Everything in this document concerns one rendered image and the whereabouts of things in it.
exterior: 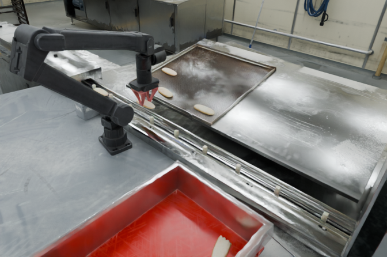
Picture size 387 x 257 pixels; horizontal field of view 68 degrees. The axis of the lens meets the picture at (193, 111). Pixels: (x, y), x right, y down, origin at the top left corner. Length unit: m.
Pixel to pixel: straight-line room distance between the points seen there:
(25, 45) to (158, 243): 0.58
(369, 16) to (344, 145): 3.49
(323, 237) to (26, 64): 0.84
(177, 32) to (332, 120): 2.97
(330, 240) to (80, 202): 0.68
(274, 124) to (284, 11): 3.82
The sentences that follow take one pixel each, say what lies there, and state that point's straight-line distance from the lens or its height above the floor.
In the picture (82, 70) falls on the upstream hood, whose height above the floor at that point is 0.92.
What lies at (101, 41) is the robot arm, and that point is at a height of 1.22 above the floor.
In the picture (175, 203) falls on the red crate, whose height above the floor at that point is 0.82.
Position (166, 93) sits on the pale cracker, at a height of 0.91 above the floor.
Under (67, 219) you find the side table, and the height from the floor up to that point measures 0.82.
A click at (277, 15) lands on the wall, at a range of 4.88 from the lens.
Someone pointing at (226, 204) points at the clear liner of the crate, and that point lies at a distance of 0.78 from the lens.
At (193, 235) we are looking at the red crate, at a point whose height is 0.82.
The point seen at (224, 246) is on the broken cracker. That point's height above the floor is 0.83.
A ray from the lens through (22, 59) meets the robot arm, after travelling 0.80.
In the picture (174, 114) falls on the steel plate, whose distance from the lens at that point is 1.27.
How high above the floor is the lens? 1.48
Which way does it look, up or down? 31 degrees down
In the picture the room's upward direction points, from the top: 2 degrees clockwise
